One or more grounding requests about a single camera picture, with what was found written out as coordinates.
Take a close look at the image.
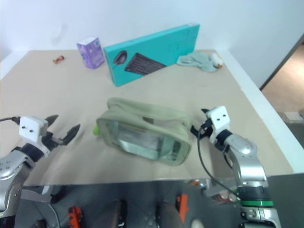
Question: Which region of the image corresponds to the purple carton box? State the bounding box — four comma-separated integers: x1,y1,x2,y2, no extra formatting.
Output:
76,36,105,70

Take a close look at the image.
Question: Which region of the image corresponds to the white and orange toy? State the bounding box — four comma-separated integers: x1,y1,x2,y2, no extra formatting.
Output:
210,53,224,70

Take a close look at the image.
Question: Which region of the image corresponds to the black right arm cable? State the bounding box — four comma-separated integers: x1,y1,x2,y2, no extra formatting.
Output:
197,123,240,199

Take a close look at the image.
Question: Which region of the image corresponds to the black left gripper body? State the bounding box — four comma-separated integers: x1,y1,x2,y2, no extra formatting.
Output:
42,130,68,152

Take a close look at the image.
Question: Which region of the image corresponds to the orange clamp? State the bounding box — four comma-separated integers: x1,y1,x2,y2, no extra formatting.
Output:
68,206,84,228
176,194,190,224

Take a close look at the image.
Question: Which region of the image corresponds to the teal keyboard box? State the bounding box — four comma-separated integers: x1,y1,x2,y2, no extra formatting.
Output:
103,23,201,87

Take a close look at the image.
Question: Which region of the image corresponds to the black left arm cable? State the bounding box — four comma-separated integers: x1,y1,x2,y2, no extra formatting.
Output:
0,116,21,124

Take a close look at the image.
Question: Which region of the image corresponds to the cardboard box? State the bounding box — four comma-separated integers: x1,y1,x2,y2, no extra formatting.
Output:
284,111,304,123

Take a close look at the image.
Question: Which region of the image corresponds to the olive green transparent pouch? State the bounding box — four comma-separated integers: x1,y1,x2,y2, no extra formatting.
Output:
95,97,192,167

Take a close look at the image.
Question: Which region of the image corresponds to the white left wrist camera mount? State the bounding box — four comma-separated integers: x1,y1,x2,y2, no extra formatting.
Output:
19,115,51,157

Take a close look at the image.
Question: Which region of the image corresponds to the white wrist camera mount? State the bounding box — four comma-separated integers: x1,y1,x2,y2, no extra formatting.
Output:
205,105,231,143
19,115,51,157

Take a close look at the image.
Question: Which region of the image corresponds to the grey-green cloth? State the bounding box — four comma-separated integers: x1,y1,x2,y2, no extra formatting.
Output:
176,52,218,73

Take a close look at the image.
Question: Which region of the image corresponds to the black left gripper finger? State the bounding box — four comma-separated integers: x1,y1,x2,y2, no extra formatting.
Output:
61,123,81,145
46,114,59,127

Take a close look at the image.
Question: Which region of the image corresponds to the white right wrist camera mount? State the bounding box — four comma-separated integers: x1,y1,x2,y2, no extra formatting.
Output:
205,105,231,143

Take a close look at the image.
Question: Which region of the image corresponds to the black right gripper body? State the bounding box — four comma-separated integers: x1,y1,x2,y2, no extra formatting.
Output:
195,118,215,138

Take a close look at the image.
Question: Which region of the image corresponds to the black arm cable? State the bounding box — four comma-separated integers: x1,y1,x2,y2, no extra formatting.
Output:
197,123,240,199
0,116,21,124

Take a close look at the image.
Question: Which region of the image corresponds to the small wrapped candy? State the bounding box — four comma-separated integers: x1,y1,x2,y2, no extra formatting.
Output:
52,55,66,65

